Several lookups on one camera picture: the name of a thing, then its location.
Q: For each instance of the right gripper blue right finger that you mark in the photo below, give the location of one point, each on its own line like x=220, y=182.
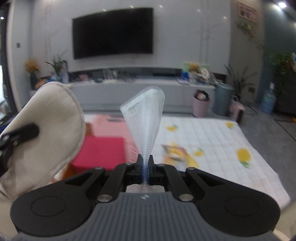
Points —
x=151, y=164

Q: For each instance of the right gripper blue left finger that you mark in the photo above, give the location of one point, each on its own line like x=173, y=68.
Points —
x=139, y=164

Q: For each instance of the white foam net sleeve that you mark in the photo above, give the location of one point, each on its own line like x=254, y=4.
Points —
x=142, y=114

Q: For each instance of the cream fleece pad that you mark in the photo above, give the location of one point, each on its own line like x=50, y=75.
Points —
x=33, y=164

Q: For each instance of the yellow silver snack bag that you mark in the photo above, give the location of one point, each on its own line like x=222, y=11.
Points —
x=178, y=157

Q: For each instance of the red cube box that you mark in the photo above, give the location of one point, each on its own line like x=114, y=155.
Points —
x=106, y=152

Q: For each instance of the pink paper sheet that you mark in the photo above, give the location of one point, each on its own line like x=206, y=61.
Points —
x=102, y=125

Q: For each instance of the lemon pattern tablecloth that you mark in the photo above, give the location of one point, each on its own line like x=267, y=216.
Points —
x=221, y=149

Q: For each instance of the dried yellow flowers in vase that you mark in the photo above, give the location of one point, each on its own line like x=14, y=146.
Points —
x=32, y=68

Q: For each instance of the pink waste bin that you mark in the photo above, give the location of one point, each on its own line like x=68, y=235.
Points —
x=201, y=101

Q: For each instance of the grey marble tv console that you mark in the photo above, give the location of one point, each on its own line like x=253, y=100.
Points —
x=105, y=96

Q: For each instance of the green potted plant on console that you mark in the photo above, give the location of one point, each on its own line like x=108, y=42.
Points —
x=60, y=68

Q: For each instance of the grey round trash can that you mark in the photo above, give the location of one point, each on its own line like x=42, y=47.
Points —
x=222, y=99

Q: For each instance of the plush toys pile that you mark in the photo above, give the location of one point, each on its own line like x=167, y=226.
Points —
x=195, y=74

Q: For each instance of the small pink heater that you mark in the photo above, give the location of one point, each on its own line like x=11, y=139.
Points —
x=236, y=109

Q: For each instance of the tall floor plant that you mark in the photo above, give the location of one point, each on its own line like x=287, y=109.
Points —
x=239, y=81

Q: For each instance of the blue water jug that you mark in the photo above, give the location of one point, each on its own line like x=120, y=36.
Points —
x=268, y=100

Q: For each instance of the dark grey sideboard cabinet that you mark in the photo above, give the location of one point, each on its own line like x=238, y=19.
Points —
x=285, y=103

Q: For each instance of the hanging green vine plant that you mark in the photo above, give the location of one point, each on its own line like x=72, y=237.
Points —
x=277, y=47

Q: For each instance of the black wall television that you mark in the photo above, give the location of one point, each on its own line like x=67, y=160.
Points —
x=116, y=32

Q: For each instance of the framed wall picture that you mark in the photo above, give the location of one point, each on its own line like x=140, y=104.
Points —
x=247, y=12

